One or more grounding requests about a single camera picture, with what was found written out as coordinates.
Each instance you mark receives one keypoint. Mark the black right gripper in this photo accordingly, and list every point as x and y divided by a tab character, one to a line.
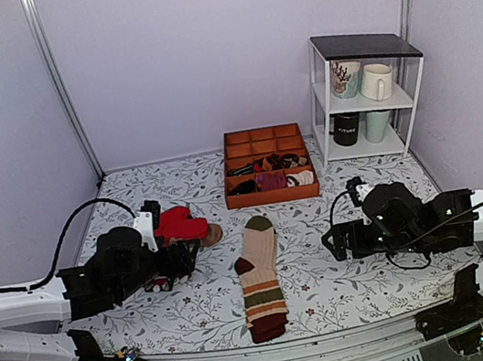
342	229

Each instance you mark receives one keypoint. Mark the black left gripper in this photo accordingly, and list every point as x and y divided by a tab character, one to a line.
186	263

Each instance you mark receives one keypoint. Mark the striped beige knitted sock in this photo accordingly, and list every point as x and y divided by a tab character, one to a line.
265	307

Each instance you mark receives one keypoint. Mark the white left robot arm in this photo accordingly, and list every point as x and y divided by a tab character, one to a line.
30	305

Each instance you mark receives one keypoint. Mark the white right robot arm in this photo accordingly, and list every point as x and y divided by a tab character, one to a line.
396	221

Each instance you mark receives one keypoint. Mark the white brown socks in box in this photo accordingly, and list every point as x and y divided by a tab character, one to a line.
304	178

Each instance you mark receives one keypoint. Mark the purple socks in box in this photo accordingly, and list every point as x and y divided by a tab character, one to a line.
271	181

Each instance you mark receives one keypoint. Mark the dark brown socks in box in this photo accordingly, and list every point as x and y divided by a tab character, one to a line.
273	162

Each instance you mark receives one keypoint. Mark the black striped socks in box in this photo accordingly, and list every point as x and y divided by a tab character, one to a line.
241	180

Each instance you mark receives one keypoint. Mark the floral patterned table cloth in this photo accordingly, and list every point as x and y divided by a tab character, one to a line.
205	311

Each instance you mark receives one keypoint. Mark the red sock pile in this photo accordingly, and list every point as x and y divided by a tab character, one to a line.
178	223

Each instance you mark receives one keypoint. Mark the brown sock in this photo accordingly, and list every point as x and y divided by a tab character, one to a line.
215	234

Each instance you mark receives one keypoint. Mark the orange wooden divider box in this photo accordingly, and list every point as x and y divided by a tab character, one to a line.
246	146

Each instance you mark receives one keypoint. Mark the black tumbler cup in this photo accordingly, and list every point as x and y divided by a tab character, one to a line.
346	128

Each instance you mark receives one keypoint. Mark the pale green tumbler cup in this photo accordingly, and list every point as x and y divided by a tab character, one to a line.
376	125

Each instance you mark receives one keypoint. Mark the white shelf black top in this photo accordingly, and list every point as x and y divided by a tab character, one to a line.
407	64

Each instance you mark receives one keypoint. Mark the white ceramic mug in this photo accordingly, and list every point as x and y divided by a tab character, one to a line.
377	82

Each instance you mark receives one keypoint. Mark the floral patterned mug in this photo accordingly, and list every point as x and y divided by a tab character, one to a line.
346	78

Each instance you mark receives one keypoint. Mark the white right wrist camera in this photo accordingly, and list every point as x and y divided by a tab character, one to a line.
358	190

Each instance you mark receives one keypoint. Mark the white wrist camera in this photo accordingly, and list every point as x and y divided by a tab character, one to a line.
147	223
358	190

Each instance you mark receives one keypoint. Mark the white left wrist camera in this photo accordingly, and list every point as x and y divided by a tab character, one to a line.
147	223

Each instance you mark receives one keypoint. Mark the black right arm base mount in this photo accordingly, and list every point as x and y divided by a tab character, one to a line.
465	307

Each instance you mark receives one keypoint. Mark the left aluminium corner post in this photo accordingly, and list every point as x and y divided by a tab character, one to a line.
38	33

